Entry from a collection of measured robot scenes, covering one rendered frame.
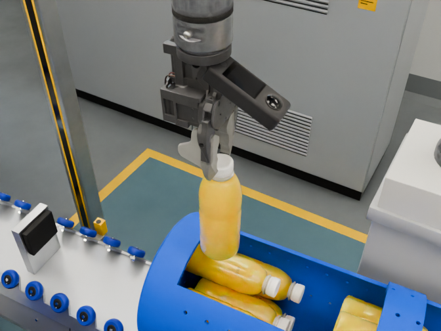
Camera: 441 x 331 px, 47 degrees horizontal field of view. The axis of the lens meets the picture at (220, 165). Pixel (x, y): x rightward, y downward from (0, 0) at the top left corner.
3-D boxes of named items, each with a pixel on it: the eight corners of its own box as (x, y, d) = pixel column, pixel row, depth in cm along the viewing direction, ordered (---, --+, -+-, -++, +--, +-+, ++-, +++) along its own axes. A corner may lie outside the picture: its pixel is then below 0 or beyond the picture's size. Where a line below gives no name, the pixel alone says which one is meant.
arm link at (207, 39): (243, 4, 63) (213, 31, 57) (243, 37, 66) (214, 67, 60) (190, -7, 65) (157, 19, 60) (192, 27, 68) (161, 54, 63)
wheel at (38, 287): (31, 277, 119) (25, 279, 117) (46, 284, 118) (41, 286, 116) (27, 295, 120) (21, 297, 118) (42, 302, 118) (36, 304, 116)
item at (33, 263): (54, 243, 133) (40, 202, 123) (65, 249, 132) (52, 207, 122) (27, 271, 126) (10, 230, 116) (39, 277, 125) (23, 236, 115)
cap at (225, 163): (220, 181, 75) (220, 172, 74) (202, 169, 77) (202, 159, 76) (238, 169, 77) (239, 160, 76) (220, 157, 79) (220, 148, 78)
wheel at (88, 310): (83, 301, 114) (77, 303, 112) (98, 308, 113) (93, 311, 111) (77, 320, 115) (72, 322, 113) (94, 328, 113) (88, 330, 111)
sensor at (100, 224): (100, 228, 141) (97, 216, 138) (108, 231, 140) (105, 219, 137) (83, 247, 136) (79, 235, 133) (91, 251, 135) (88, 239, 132)
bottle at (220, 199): (219, 269, 85) (220, 190, 73) (191, 246, 89) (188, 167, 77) (247, 247, 89) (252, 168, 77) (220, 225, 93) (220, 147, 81)
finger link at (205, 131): (209, 150, 74) (212, 96, 69) (220, 153, 73) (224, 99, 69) (193, 164, 70) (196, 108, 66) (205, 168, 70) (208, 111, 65)
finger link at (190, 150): (182, 170, 78) (184, 117, 73) (217, 181, 76) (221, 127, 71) (172, 180, 75) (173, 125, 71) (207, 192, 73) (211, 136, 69)
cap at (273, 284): (273, 278, 103) (282, 281, 102) (267, 296, 102) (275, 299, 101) (272, 274, 99) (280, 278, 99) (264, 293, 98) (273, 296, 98)
